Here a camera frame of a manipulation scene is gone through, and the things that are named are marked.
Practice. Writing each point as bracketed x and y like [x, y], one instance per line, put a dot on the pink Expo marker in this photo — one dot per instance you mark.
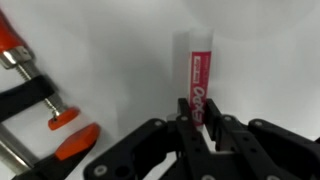
[200, 76]

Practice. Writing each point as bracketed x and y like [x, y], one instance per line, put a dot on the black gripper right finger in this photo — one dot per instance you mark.
[266, 150]

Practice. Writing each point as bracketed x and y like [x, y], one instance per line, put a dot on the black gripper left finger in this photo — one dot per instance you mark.
[160, 150]

